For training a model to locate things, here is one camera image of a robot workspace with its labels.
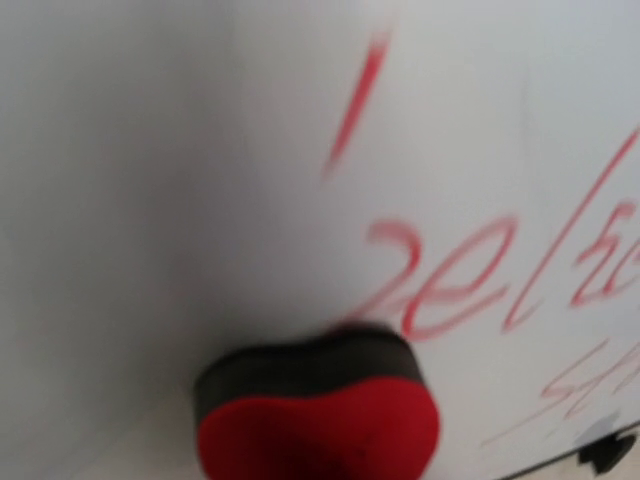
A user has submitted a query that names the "white whiteboard black frame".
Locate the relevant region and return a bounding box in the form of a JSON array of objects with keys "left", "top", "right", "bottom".
[{"left": 1, "top": 1, "right": 639, "bottom": 479}]

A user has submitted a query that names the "red black whiteboard eraser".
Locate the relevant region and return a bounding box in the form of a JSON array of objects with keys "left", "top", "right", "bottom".
[{"left": 193, "top": 322, "right": 441, "bottom": 480}]

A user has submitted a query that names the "black whiteboard stand foot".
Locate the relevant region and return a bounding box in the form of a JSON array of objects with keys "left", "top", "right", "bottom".
[{"left": 578, "top": 433, "right": 637, "bottom": 476}]

